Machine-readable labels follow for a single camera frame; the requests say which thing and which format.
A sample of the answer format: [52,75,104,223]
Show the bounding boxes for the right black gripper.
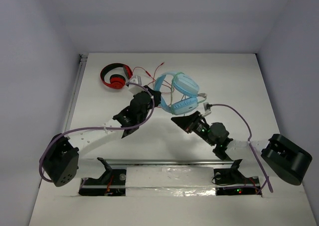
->
[171,111,215,146]

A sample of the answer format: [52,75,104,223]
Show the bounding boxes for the green headphone cable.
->
[159,72,207,117]

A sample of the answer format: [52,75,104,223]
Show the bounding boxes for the light blue headphones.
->
[153,72,199,115]

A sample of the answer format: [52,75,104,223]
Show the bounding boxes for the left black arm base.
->
[78,157,127,197]

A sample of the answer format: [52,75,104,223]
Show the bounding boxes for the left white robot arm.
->
[38,86,161,187]

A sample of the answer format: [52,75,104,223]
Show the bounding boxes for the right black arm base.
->
[211,159,262,196]

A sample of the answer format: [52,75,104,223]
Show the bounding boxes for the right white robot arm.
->
[171,111,313,186]

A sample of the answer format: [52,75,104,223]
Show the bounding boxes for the red black headphones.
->
[100,63,133,90]

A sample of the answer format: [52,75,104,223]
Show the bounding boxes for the white foam block with tape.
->
[125,166,216,197]

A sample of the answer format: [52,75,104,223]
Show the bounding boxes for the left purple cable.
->
[38,83,155,184]

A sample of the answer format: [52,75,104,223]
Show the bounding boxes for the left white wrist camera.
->
[127,75,143,95]

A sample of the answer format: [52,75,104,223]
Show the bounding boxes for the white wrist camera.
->
[203,102,212,117]
[127,75,143,95]

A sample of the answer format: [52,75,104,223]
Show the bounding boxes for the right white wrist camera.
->
[203,102,212,117]

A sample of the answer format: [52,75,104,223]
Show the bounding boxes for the red headphone cable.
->
[132,61,175,87]

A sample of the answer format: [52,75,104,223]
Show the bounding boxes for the aluminium rail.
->
[82,158,265,166]

